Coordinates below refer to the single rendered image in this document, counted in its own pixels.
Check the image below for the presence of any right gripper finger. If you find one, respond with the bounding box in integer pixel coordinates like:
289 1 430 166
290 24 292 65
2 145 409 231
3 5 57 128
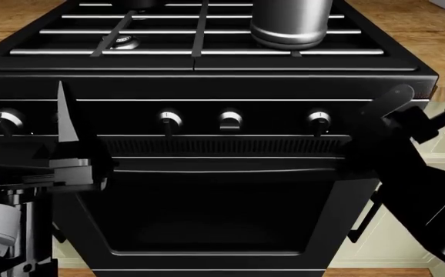
425 107 445 128
360 83 416 124

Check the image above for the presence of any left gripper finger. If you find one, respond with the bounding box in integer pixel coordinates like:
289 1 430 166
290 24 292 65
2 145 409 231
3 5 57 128
55 80 81 143

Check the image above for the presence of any silver steel kettle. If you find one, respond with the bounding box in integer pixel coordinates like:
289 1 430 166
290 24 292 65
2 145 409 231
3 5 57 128
249 0 334 51

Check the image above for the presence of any silver stove knob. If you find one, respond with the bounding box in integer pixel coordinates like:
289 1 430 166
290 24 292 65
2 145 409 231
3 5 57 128
0 108 25 136
157 108 183 136
218 110 243 132
306 108 332 137

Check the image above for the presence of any black cast iron stove grate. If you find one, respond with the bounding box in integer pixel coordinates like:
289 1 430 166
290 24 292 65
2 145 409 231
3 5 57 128
192 0 386 58
8 0 200 58

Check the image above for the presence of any silver gas burner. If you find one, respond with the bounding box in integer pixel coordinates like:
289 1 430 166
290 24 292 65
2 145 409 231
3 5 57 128
109 34 141 51

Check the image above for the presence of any black gas range stove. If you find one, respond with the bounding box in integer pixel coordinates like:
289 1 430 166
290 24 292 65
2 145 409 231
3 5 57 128
0 0 440 277

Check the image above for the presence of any cream kitchen cabinet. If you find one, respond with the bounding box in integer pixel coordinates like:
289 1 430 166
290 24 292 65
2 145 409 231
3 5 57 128
51 230 89 269
329 101 445 269

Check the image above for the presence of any black oven door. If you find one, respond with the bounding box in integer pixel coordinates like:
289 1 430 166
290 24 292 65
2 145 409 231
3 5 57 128
52 157 380 277

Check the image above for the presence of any black cabinet handle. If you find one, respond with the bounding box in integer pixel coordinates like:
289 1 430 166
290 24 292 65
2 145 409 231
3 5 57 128
51 221 68 244
346 189 382 244

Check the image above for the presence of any black oven door handle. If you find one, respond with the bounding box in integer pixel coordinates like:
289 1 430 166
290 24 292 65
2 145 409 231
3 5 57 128
109 164 349 176

